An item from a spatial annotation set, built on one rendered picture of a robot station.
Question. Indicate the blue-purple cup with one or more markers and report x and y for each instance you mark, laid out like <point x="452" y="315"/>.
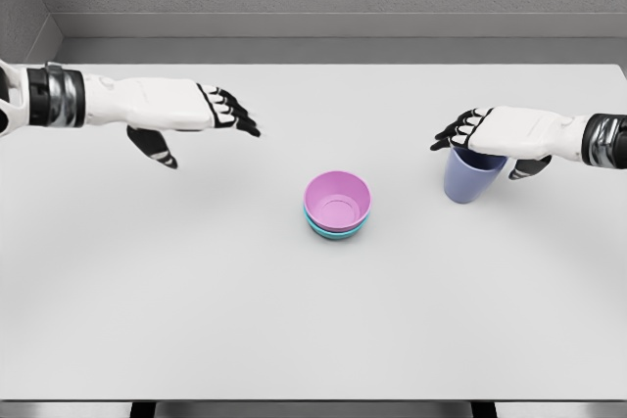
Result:
<point x="465" y="178"/>

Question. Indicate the teal bowl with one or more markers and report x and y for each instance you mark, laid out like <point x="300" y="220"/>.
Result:
<point x="338" y="235"/>

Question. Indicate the pink bowl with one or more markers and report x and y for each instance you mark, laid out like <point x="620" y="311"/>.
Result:
<point x="337" y="201"/>

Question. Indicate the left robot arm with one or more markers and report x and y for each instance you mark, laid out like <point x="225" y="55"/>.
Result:
<point x="59" y="95"/>

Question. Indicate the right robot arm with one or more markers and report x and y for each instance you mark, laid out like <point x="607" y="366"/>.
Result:
<point x="597" y="140"/>

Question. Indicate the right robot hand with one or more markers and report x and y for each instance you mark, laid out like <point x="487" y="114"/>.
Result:
<point x="509" y="129"/>

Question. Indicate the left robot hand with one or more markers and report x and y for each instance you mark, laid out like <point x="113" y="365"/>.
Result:
<point x="166" y="104"/>

